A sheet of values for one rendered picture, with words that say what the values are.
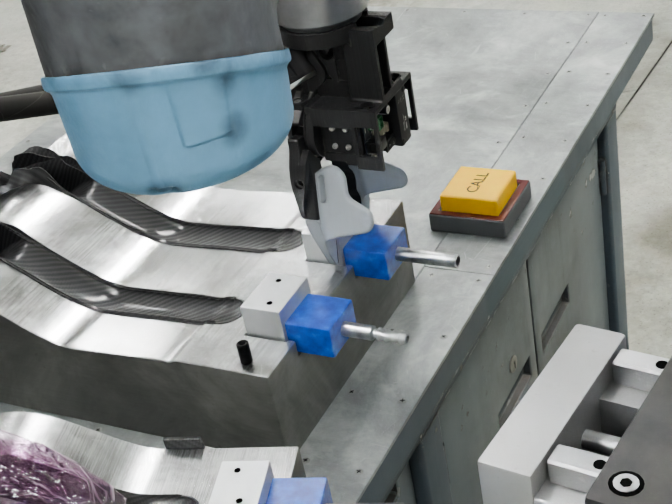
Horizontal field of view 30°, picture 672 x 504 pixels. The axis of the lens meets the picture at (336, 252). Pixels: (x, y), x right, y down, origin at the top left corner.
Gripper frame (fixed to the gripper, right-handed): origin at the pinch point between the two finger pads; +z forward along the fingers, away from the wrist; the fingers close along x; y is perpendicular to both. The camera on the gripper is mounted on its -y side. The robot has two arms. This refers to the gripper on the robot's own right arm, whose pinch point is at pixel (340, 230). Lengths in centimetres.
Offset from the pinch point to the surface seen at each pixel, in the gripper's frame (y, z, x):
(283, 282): -0.4, -1.0, -9.4
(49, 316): -20.8, 1.5, -15.4
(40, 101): -53, 3, 24
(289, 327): 1.7, 0.6, -12.9
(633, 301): -9, 91, 115
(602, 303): 3, 51, 61
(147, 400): -10.6, 6.7, -17.7
